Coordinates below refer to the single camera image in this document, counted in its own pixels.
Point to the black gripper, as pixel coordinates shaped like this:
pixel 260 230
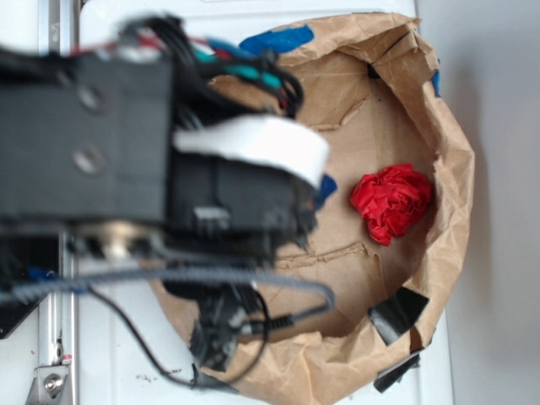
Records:
pixel 233 209

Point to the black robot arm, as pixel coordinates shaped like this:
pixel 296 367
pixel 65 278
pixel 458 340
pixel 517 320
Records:
pixel 158 144

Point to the brown paper bag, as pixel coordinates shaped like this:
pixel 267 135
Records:
pixel 368 93

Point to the crumpled red paper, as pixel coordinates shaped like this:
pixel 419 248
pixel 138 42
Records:
pixel 391 201

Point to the blue tape strip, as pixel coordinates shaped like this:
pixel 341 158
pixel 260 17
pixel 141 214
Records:
pixel 279 41

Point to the black tape patch right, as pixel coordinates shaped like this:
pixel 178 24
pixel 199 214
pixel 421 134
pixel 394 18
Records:
pixel 397 315

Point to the black tape strip bottom right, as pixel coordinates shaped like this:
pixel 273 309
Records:
pixel 394 374

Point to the blue tape right edge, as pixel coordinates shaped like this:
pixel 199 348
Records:
pixel 435 80

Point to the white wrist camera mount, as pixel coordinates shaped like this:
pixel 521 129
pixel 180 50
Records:
pixel 268 141

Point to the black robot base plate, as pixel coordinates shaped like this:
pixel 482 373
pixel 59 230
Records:
pixel 23 260

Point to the metal corner bracket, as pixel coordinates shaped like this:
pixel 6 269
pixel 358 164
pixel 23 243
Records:
pixel 51 386

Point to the aluminium rail frame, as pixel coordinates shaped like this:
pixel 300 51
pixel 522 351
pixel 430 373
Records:
pixel 58 31

